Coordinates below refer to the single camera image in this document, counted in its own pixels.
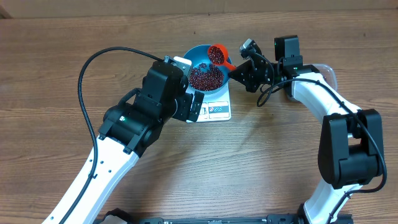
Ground red measuring scoop blue handle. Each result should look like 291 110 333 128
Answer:
207 44 236 71

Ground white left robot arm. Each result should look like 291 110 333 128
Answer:
44 57 204 223

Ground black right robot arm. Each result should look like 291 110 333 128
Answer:
228 35 387 223

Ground white digital kitchen scale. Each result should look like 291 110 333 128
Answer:
197 82 231 123

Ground red beans in bowl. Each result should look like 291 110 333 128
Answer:
189 63 224 91

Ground teal blue bowl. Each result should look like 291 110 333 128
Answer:
183 45 229 92

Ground clear plastic container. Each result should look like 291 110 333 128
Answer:
287 63 338 102

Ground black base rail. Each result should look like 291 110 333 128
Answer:
93 208 354 224

